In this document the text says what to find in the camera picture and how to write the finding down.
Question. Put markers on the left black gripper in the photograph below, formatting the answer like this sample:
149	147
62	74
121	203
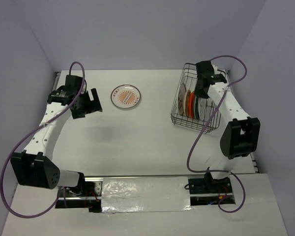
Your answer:
92	106

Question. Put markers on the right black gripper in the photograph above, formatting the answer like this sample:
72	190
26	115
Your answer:
197	93

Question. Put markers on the white plate red characters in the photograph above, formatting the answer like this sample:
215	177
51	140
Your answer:
202	108

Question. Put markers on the cream plate brown pattern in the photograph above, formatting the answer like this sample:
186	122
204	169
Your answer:
180	98

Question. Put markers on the white plate orange sunburst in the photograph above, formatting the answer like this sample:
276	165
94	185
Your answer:
125	97

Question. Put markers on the dark blue plate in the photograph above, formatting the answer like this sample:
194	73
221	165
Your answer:
197	107

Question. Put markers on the cream plate orange rim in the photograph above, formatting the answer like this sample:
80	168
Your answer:
186	103

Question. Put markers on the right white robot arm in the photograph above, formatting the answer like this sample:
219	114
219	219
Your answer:
240	137

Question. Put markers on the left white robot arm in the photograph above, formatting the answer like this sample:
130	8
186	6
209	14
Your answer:
33	166

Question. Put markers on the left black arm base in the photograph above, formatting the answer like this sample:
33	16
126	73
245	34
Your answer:
88	197

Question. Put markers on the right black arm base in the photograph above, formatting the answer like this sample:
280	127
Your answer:
207	191

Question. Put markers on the silver foil sheet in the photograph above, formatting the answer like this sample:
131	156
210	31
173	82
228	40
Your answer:
145	194

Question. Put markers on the grey wire dish rack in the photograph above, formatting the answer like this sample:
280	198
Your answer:
189	77

